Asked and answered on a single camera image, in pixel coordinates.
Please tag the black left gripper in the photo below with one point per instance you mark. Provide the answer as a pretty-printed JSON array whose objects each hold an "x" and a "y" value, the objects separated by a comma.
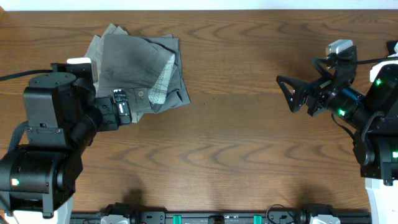
[{"x": 109, "y": 117}]

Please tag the grey shorts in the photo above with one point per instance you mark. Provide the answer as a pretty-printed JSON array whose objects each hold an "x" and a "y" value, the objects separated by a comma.
[{"x": 149, "y": 69}]

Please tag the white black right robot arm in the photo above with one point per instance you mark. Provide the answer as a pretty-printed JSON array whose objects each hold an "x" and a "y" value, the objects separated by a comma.
[{"x": 372, "y": 115}]

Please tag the folded khaki shorts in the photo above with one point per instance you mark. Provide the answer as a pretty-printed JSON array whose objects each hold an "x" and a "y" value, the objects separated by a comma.
[{"x": 95, "y": 53}]

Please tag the white crumpled garment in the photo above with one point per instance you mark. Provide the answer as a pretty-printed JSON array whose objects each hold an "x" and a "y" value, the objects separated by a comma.
[{"x": 375, "y": 69}]

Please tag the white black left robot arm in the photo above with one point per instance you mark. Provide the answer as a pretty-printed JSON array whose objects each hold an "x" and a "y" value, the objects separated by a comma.
[{"x": 63, "y": 117}]

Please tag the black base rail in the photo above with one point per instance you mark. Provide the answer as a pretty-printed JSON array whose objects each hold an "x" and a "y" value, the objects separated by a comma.
[{"x": 275, "y": 214}]

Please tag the black garment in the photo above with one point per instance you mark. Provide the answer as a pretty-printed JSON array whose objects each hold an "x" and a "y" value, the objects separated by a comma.
[{"x": 391, "y": 47}]

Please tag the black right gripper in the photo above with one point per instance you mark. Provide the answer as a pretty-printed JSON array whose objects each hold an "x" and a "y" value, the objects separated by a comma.
[{"x": 294, "y": 103}]

